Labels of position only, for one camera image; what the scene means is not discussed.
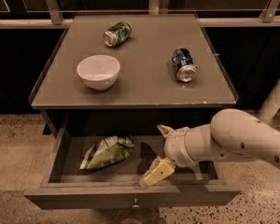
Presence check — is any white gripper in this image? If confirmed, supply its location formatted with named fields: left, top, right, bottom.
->
left=139, top=124, right=195, bottom=187

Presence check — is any green jalapeno chip bag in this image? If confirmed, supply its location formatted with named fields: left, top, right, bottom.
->
left=79, top=135, right=136, bottom=170

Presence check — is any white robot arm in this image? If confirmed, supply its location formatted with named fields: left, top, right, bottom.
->
left=140, top=78, right=280, bottom=187

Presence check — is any small metal drawer knob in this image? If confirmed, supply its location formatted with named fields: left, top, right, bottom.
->
left=132, top=198, right=140, bottom=209

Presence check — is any open grey top drawer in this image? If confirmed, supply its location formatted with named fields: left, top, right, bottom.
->
left=24, top=128, right=240, bottom=209

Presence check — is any grey wooden cabinet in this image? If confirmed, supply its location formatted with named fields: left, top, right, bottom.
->
left=30, top=14, right=238, bottom=133

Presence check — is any blue soda can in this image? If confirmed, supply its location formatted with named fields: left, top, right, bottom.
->
left=172, top=48, right=198, bottom=83

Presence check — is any white ceramic bowl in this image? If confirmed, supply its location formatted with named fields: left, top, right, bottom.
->
left=77, top=55, right=120, bottom=91

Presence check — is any green soda can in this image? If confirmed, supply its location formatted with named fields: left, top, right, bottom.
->
left=103, top=21, right=132, bottom=48

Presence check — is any metal railing frame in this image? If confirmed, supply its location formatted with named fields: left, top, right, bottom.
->
left=0, top=0, right=280, bottom=29

